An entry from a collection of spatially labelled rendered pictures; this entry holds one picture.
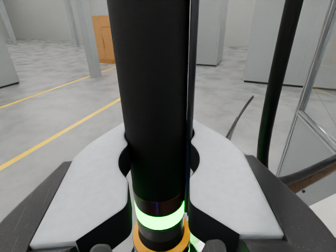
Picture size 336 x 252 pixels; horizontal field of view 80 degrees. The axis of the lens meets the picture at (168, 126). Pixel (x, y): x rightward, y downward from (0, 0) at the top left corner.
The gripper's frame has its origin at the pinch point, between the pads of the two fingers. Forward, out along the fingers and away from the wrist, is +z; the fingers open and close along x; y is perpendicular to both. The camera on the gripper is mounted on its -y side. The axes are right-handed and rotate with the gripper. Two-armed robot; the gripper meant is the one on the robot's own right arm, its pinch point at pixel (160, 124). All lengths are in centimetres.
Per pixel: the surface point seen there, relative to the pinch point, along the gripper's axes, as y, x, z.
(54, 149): 150, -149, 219
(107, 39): 64, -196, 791
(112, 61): 138, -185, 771
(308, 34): 33, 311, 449
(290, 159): 86, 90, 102
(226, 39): 112, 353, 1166
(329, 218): 30.9, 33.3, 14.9
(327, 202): 29.8, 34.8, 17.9
